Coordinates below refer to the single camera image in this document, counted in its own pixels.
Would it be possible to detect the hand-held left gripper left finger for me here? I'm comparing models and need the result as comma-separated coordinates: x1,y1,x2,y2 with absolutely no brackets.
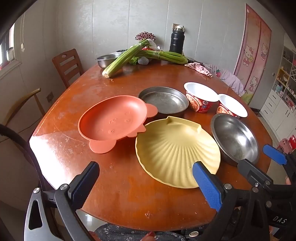
24,161,100,241

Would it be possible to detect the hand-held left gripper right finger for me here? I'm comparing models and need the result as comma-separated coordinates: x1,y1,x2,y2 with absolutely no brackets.
192,161,273,241

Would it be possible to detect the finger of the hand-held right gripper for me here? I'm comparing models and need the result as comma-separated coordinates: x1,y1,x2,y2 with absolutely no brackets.
263,144,296,178
238,159,274,189

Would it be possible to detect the steel bowl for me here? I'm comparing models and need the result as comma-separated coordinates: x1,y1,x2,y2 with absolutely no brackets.
210,113,260,167

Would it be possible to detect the yellow shell-shaped plate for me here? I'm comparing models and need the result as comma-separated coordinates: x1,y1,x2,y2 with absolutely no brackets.
135,116,221,189

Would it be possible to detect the red and white paper bowl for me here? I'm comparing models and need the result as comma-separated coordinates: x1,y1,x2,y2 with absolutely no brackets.
184,82,219,113
217,93,248,119

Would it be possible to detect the orange animal-shaped plate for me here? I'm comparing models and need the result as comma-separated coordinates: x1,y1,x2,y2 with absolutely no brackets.
78,95,159,154

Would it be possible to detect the round steel plate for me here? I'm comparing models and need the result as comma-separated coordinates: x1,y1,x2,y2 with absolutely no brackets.
138,87,189,121

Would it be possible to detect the small pink chair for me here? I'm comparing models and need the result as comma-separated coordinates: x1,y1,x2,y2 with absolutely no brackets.
276,137,296,154

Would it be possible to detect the white shelf cabinet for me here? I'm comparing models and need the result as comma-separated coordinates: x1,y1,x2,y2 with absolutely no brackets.
259,45,296,139

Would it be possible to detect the person's dark floral clothing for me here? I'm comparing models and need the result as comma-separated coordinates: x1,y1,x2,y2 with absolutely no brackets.
95,224,208,241

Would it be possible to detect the light purple garment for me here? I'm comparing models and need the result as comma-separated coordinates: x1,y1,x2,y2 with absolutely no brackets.
208,65,245,96

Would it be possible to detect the pink cartoon-printed wardrobe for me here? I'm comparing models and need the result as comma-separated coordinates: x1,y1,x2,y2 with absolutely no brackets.
232,3,272,107

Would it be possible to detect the pink cloth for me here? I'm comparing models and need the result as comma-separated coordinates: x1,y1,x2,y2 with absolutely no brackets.
184,62,213,78

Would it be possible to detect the brown wooden chair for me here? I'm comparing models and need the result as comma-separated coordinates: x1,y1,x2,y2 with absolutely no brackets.
52,49,85,89

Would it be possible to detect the steel basin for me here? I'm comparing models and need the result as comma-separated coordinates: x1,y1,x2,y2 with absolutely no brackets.
96,53,126,69

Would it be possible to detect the thick celery bunch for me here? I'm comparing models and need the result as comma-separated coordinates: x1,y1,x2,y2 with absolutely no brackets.
102,39,153,78

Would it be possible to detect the thin celery bunch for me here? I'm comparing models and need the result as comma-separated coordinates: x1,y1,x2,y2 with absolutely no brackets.
136,50,188,65

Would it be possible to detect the black thermos bottle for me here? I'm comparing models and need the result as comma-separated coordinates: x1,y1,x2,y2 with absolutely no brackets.
169,25,185,55

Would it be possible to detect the window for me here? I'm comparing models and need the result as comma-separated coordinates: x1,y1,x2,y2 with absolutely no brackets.
0,23,23,70

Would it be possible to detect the black cable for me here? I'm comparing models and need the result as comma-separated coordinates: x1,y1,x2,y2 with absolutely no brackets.
0,124,50,193

